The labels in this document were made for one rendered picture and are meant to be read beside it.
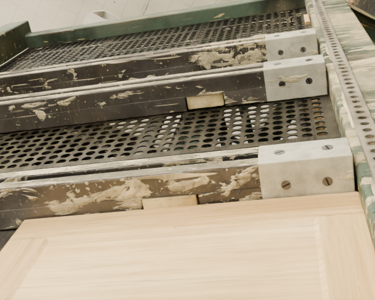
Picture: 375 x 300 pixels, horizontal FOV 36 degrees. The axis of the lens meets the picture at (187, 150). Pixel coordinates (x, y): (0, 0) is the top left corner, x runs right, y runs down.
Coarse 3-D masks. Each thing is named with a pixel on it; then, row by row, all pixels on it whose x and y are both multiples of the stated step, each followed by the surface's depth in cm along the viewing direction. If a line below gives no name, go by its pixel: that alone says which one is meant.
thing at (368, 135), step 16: (320, 0) 185; (320, 16) 163; (336, 48) 129; (336, 64) 118; (352, 80) 107; (352, 96) 99; (352, 112) 92; (368, 112) 91; (368, 128) 85; (368, 144) 81; (368, 160) 76
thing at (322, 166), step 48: (288, 144) 81; (336, 144) 78; (0, 192) 85; (48, 192) 84; (96, 192) 82; (144, 192) 81; (192, 192) 80; (240, 192) 79; (288, 192) 78; (336, 192) 77
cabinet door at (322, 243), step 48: (48, 240) 79; (96, 240) 77; (144, 240) 75; (192, 240) 73; (240, 240) 71; (288, 240) 69; (336, 240) 67; (0, 288) 70; (48, 288) 68; (96, 288) 67; (144, 288) 65; (192, 288) 64; (240, 288) 62; (288, 288) 61; (336, 288) 59
